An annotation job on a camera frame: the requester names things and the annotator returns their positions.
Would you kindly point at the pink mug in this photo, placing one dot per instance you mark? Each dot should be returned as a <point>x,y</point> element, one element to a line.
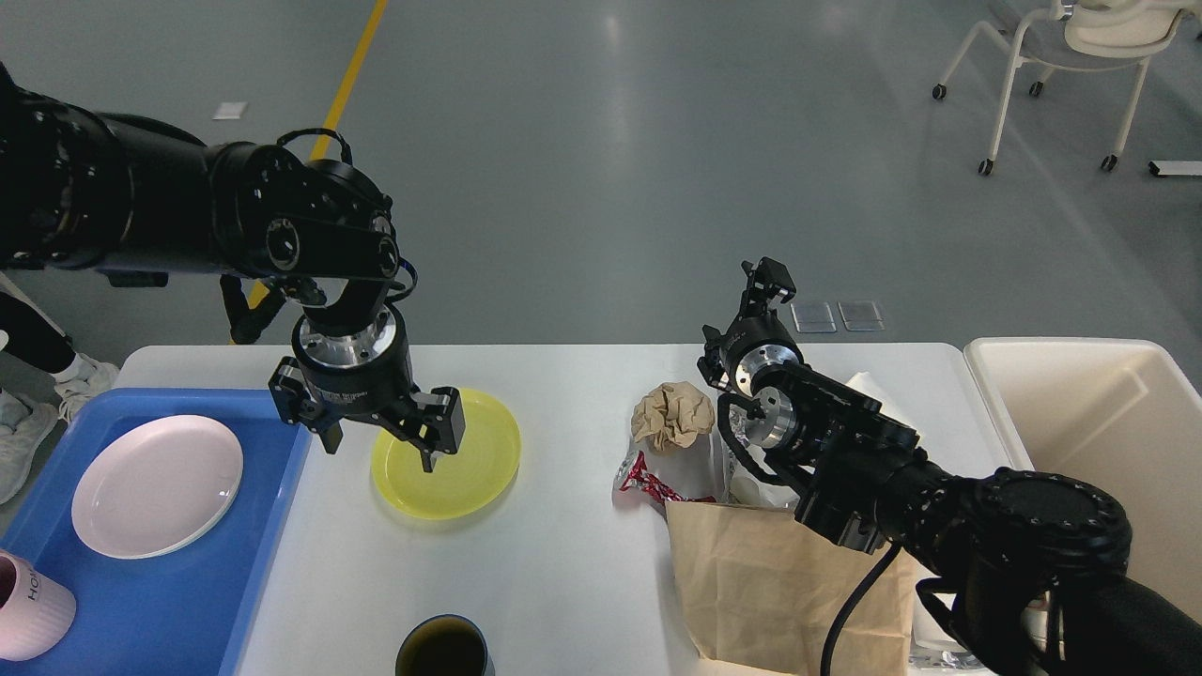
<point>36,612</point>

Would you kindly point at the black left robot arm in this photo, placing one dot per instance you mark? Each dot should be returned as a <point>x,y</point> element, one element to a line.
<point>136,199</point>

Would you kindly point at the white bar on floor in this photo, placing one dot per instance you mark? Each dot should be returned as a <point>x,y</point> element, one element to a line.
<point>1175,168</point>

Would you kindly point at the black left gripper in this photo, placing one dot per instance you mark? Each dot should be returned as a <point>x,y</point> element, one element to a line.
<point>365,376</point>

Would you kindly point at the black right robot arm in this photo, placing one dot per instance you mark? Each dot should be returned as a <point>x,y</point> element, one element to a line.
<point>1029,568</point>

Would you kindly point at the floor outlet plate left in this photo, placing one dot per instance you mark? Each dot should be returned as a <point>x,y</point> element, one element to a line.
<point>814,317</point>

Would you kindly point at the brown paper bag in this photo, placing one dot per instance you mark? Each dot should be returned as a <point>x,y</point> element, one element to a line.
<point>758,589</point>

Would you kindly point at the beige plastic bin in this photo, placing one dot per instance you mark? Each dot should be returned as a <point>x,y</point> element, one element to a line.
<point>1116,413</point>

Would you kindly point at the red white snack wrapper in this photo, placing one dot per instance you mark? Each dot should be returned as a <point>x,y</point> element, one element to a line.
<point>634,474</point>

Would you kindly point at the crumpled brown paper ball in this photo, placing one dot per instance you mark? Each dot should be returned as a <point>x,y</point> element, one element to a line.
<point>672,416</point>

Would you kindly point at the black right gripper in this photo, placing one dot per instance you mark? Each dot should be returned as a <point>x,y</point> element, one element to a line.
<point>731,359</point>

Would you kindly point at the floor outlet plate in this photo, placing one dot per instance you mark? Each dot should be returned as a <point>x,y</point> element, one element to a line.
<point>814,317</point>
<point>861,316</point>

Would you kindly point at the white chair on casters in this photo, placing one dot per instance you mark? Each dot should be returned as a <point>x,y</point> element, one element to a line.
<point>1072,36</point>

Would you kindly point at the white round plate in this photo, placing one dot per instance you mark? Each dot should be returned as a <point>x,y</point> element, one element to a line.
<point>158,488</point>

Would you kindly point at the yellow plastic plate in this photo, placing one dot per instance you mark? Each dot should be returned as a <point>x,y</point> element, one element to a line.
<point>462,483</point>

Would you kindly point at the floor outlet plate right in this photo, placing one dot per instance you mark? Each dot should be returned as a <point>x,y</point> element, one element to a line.
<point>861,316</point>

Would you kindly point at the dark green mug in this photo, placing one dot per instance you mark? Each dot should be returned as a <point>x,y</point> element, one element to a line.
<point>446,644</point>

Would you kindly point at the blue plastic tray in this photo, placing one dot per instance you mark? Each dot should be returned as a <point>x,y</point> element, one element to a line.
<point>185,613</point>

